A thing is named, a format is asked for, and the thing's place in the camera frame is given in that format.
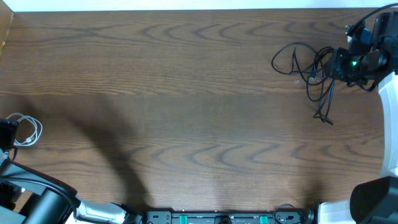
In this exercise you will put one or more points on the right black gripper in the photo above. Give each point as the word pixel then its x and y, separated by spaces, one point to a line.
pixel 336 64

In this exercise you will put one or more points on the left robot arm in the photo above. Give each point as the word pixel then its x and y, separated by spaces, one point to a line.
pixel 29 196

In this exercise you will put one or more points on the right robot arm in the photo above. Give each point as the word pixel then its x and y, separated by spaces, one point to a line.
pixel 370 61

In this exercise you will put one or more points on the cardboard box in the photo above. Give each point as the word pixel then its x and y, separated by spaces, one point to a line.
pixel 6 19

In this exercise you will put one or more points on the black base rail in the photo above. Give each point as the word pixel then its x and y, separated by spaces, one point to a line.
pixel 279 216

